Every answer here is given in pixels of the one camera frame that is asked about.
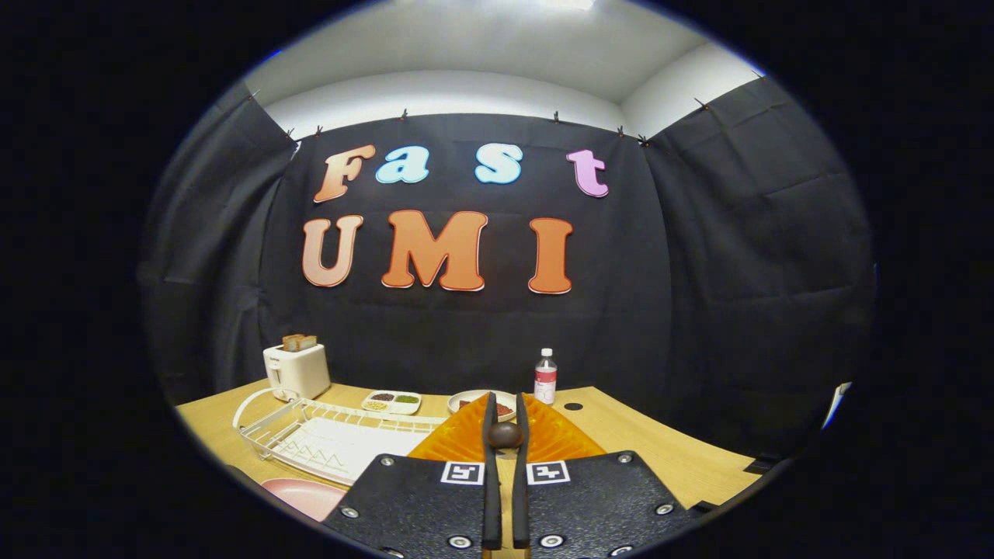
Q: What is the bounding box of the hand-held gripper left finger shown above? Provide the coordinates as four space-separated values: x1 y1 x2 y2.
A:
322 393 504 559

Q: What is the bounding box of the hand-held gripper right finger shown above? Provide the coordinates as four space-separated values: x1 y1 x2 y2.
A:
513 392 704 559

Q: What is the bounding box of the white wire dish rack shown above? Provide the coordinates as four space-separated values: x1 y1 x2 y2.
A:
239 398 450 488

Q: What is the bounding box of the pink plate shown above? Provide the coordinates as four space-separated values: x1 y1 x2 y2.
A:
261 477 348 523

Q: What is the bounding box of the white round plate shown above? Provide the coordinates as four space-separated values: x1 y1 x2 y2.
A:
447 389 518 424

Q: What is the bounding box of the white divided condiment dish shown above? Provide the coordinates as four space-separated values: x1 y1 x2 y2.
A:
361 390 422 416

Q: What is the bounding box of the clear bottle with red label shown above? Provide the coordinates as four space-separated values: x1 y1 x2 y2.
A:
533 348 558 405

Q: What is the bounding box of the black backdrop cloth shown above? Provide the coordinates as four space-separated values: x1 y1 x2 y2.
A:
138 76 877 467

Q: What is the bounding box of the white toaster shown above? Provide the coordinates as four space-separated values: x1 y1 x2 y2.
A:
262 343 332 401

